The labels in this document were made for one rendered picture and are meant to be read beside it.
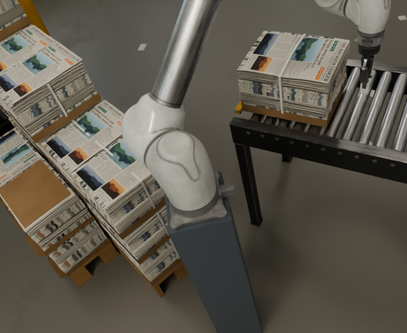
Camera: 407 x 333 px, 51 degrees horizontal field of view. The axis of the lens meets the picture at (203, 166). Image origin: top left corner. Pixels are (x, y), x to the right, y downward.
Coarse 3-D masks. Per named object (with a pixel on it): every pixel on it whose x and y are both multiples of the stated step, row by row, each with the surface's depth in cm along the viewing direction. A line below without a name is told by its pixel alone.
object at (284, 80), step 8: (296, 40) 176; (304, 40) 175; (296, 48) 172; (288, 56) 170; (296, 56) 169; (280, 64) 168; (288, 64) 167; (280, 72) 165; (288, 72) 164; (288, 96) 169; (288, 104) 172
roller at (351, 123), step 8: (376, 72) 189; (360, 96) 180; (368, 96) 181; (360, 104) 177; (352, 112) 175; (360, 112) 175; (352, 120) 172; (344, 128) 171; (352, 128) 170; (344, 136) 168; (352, 136) 169
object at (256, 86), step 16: (272, 32) 183; (256, 48) 177; (272, 48) 175; (288, 48) 173; (240, 64) 173; (256, 64) 170; (272, 64) 169; (240, 80) 175; (256, 80) 171; (272, 80) 167; (240, 96) 181; (256, 96) 177; (272, 96) 173
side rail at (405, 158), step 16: (240, 128) 183; (256, 128) 180; (272, 128) 178; (288, 128) 176; (240, 144) 192; (256, 144) 187; (272, 144) 182; (288, 144) 177; (304, 144) 172; (320, 144) 168; (336, 144) 166; (352, 144) 164; (320, 160) 175; (336, 160) 170; (352, 160) 166; (368, 160) 162; (384, 160) 158; (400, 160) 155; (384, 176) 165; (400, 176) 160
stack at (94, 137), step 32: (64, 128) 201; (96, 128) 196; (64, 160) 187; (96, 160) 183; (128, 160) 179; (96, 192) 170; (128, 192) 168; (160, 192) 181; (128, 224) 178; (160, 224) 193; (128, 256) 212; (160, 256) 206; (160, 288) 220
